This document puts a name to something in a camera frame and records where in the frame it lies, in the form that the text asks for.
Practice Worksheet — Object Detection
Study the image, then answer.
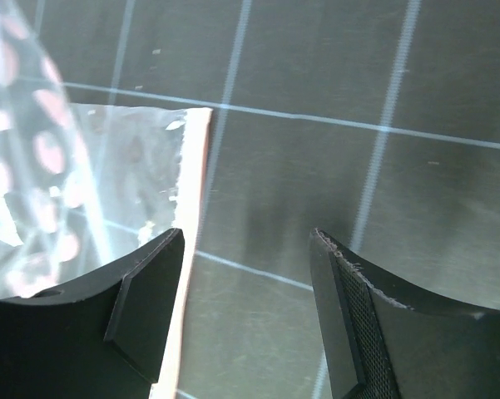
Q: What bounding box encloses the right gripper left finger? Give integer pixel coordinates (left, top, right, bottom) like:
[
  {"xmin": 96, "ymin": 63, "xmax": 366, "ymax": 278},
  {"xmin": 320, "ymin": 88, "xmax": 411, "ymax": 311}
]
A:
[{"xmin": 0, "ymin": 229, "xmax": 185, "ymax": 399}]

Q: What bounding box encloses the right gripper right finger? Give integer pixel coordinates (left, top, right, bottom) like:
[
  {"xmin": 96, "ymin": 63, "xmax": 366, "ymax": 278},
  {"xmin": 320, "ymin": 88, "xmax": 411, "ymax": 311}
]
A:
[{"xmin": 309, "ymin": 229, "xmax": 500, "ymax": 399}]

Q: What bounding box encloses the pink dotted zip bag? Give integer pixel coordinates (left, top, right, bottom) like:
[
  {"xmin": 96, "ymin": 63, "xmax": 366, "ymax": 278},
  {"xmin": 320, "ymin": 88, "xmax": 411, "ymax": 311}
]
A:
[{"xmin": 0, "ymin": 1, "xmax": 212, "ymax": 398}]

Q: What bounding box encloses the black grid mat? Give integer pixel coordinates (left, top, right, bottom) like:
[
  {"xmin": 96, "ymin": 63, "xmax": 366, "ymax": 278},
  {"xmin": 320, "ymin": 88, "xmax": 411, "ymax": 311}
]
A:
[{"xmin": 20, "ymin": 1, "xmax": 500, "ymax": 398}]

